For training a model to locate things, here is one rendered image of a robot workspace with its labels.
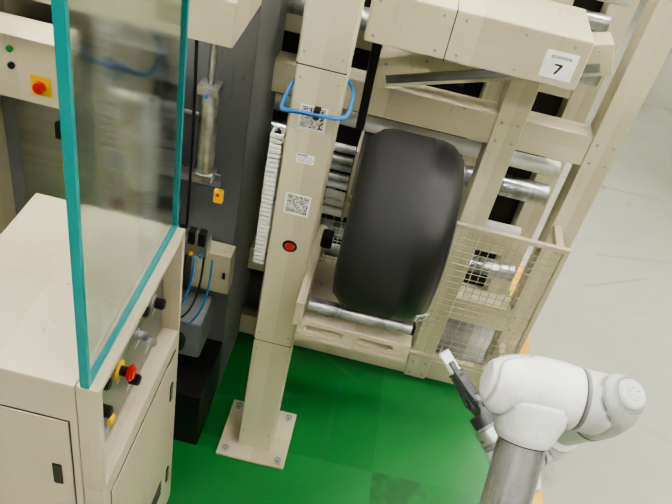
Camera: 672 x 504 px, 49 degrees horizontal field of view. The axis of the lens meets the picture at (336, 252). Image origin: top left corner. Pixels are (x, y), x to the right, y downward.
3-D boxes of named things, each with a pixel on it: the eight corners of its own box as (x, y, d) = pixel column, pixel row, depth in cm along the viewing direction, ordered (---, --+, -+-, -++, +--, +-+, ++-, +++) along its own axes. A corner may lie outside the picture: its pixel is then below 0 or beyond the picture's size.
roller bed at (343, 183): (289, 208, 264) (301, 137, 245) (297, 185, 276) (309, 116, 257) (342, 221, 264) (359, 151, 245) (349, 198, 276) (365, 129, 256)
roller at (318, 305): (308, 292, 231) (305, 304, 233) (305, 299, 227) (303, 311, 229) (416, 319, 231) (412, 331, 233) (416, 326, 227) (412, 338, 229)
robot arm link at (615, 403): (616, 395, 164) (558, 381, 163) (660, 368, 148) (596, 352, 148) (616, 453, 158) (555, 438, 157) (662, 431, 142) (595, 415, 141)
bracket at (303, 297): (291, 324, 229) (296, 302, 222) (315, 245, 259) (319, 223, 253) (302, 326, 229) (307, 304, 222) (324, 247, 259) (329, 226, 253)
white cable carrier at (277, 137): (252, 262, 232) (270, 133, 201) (256, 252, 236) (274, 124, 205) (266, 265, 232) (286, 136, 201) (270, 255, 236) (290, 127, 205)
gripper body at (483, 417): (481, 430, 200) (462, 400, 203) (473, 434, 208) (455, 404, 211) (503, 417, 202) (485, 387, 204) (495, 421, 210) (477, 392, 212)
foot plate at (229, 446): (215, 453, 287) (216, 450, 286) (234, 400, 308) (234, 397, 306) (282, 470, 287) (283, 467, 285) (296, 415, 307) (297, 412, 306)
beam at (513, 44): (362, 42, 207) (373, -11, 197) (373, 8, 226) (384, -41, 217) (574, 93, 206) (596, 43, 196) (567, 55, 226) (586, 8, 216)
